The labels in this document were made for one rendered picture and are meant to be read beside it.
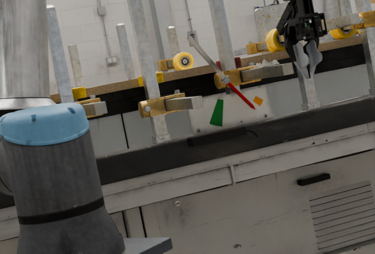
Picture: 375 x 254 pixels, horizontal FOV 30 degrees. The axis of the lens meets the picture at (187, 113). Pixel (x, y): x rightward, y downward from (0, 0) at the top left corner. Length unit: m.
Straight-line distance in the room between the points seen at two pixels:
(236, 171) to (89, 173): 1.01
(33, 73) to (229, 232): 1.23
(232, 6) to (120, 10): 1.71
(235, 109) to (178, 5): 7.86
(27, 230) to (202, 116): 0.98
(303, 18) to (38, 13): 0.65
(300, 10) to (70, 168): 0.77
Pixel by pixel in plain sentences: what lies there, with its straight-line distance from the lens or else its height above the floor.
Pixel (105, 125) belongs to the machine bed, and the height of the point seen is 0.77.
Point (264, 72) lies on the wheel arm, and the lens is 1.96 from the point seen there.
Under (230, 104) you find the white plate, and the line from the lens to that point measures 2.11.
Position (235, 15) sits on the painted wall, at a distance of 10.30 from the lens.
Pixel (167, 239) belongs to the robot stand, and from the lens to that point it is 1.26.
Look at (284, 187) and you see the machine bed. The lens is 2.48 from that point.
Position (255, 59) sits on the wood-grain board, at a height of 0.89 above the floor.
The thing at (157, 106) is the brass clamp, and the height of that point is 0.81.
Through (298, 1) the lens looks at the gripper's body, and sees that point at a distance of 1.72.
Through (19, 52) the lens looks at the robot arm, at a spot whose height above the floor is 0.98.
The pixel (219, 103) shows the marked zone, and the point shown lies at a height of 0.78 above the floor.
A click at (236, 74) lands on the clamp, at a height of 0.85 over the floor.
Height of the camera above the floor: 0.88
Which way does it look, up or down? 3 degrees down
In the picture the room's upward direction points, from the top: 11 degrees counter-clockwise
